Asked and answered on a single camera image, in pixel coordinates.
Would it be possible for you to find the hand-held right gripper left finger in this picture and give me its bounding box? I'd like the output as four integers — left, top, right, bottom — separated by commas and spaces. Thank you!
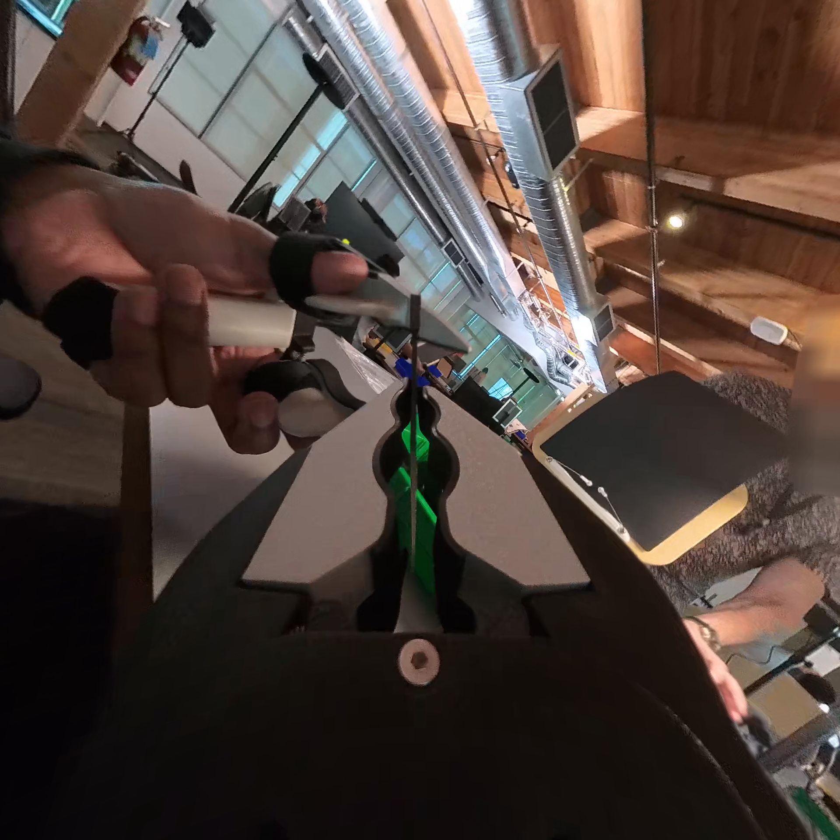
240, 378, 413, 605

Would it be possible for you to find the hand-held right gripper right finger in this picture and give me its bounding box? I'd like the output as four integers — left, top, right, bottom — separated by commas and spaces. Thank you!
420, 386, 591, 598

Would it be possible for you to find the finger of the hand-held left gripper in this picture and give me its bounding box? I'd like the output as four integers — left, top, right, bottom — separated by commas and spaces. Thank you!
305, 274, 471, 353

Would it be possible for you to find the green plastic bin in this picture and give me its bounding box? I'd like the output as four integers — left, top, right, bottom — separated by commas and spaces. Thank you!
387, 420, 438, 599

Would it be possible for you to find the black sheet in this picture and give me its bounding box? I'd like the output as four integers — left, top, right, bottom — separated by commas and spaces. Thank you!
407, 293, 425, 572

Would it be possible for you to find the person's left hand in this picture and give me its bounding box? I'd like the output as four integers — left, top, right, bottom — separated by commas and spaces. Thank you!
0, 164, 370, 455

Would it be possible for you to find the black monitor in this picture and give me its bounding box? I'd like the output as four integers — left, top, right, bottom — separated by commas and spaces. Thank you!
323, 180, 406, 278

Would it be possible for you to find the cream-framed black board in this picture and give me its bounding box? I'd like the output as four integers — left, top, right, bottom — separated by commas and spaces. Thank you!
530, 371, 793, 567

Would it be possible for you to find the black ceiling pipe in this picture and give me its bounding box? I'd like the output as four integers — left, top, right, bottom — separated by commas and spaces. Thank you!
640, 0, 664, 375

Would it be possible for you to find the red fire extinguisher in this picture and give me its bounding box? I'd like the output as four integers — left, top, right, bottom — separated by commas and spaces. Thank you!
110, 16, 163, 86

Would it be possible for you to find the black box on tripod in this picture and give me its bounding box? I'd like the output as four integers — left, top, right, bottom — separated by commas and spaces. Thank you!
125, 0, 217, 140

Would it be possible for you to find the white cable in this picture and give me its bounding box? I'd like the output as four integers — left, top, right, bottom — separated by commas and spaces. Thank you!
546, 456, 632, 538

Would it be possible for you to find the slim silver air duct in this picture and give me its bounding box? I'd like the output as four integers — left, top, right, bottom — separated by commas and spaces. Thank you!
298, 0, 506, 309

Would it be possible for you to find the large silver air duct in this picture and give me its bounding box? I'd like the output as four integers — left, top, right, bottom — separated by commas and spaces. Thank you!
453, 0, 618, 388

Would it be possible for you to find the wooden post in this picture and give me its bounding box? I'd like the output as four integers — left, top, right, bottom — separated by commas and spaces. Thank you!
13, 0, 148, 148

